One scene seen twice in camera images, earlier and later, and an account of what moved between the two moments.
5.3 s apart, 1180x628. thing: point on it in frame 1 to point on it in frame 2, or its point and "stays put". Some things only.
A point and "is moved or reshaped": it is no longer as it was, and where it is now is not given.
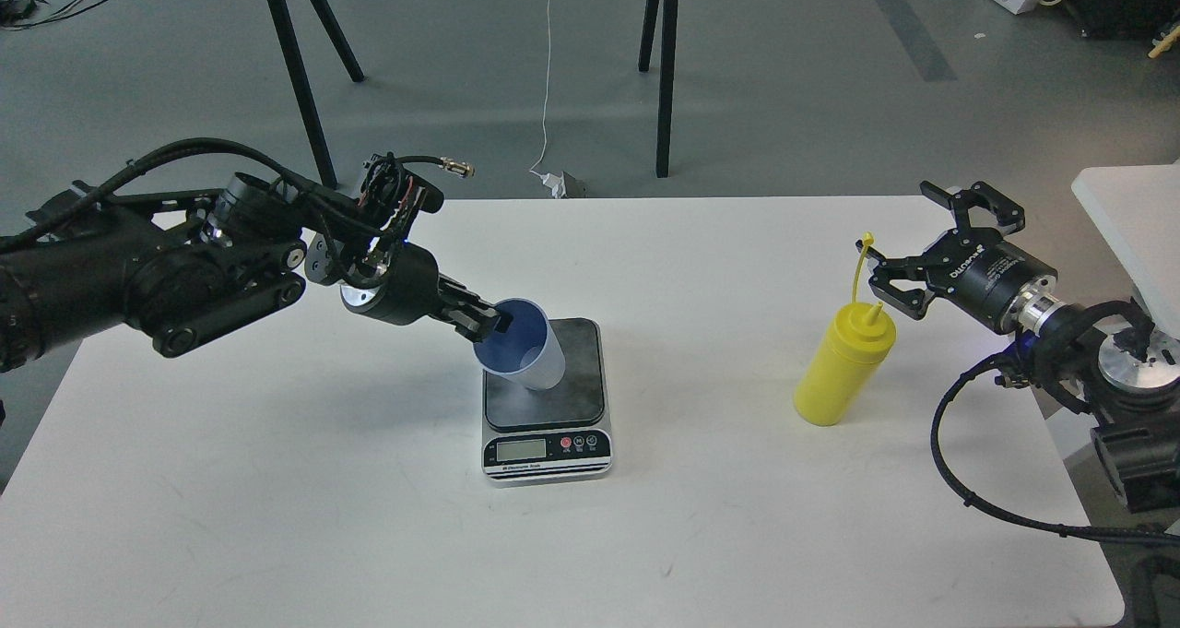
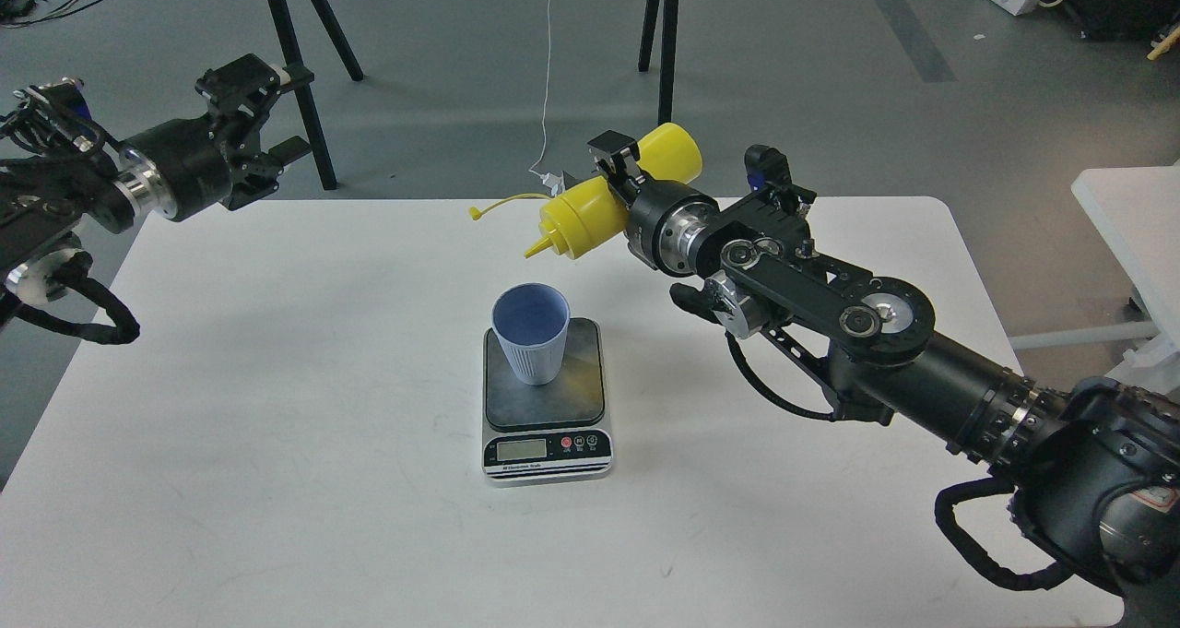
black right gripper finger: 1009,216 to 616,158
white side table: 1138,209 stays put
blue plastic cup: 524,348 is moved or reshaped
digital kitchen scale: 560,432 stays put
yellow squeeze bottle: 846,359 is moved or reshaped
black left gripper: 413,290 to 190,166
